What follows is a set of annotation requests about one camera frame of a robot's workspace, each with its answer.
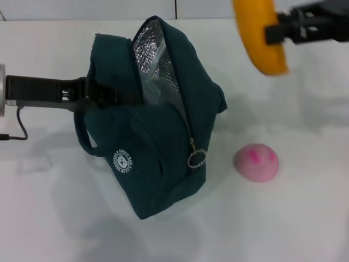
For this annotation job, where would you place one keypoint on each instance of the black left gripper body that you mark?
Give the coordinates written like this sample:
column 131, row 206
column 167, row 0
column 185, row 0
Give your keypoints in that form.
column 35, row 88

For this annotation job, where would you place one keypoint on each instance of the dark teal lunch bag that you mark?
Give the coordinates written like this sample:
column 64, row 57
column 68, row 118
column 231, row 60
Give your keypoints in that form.
column 163, row 136

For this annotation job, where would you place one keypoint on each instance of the yellow banana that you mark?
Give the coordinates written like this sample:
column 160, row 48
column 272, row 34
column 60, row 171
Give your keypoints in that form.
column 253, row 41

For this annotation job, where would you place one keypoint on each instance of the pink peach bun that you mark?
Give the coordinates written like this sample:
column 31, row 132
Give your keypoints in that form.
column 256, row 163

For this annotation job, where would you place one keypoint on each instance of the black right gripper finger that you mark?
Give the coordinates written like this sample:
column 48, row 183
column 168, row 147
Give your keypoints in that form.
column 275, row 34
column 289, row 13

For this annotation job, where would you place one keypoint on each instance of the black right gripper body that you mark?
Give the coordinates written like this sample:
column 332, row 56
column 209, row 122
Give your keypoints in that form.
column 332, row 21

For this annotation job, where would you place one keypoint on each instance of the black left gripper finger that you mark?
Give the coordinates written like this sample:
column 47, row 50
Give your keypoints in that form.
column 109, row 96

